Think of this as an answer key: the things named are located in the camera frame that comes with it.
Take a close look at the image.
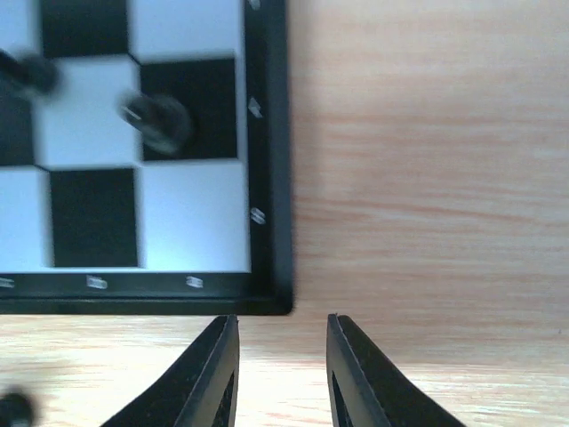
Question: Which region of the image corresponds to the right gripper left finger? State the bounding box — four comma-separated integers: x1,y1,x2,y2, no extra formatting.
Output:
104,315,240,427

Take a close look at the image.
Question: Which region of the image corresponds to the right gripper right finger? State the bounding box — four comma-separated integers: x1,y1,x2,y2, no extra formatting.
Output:
326,314,463,427

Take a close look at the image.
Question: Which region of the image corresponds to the black chess piece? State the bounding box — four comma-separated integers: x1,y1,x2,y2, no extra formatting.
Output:
1,50,60,97
118,93,195,157

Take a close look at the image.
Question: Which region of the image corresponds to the black pawn on table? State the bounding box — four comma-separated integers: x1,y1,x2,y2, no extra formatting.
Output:
1,392,36,427

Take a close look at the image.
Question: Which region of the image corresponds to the black white chess board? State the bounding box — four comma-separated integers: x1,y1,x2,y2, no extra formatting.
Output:
1,1,294,315

